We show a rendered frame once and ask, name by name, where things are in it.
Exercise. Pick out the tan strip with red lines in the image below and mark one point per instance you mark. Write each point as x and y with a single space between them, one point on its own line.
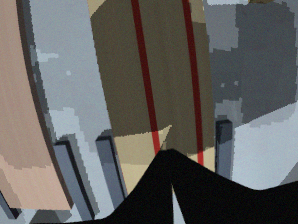
155 71

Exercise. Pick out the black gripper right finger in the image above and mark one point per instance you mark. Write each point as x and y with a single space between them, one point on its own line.
207 198

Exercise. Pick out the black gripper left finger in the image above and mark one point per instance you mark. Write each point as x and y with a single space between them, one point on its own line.
151 202

